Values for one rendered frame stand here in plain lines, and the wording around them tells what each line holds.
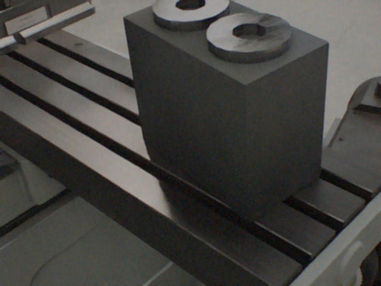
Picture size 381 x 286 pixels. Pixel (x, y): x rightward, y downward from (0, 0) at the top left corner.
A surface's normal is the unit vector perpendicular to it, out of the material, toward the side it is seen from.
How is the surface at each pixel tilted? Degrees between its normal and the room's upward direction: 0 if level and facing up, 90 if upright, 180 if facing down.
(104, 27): 0
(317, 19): 0
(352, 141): 0
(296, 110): 90
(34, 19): 90
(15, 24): 90
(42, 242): 90
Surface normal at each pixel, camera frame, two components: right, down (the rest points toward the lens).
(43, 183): 0.72, 0.37
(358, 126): -0.08, -0.79
